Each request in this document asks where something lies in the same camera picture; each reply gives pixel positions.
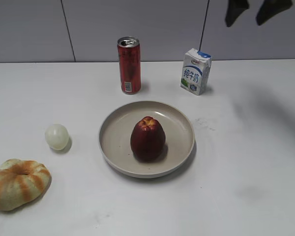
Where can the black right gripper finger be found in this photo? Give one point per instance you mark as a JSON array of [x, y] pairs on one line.
[[270, 8]]

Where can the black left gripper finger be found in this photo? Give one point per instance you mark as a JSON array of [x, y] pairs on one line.
[[234, 10]]

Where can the dark red apple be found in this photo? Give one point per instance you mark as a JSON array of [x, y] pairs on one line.
[[147, 139]]

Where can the beige round plate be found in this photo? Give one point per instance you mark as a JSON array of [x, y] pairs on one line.
[[114, 139]]

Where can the white blue milk carton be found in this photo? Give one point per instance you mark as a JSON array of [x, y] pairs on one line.
[[195, 71]]

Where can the red soda can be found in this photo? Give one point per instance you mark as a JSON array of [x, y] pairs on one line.
[[129, 64]]

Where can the white egg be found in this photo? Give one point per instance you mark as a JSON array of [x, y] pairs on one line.
[[56, 136]]

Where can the striped orange green pumpkin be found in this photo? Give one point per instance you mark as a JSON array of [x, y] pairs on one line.
[[21, 181]]

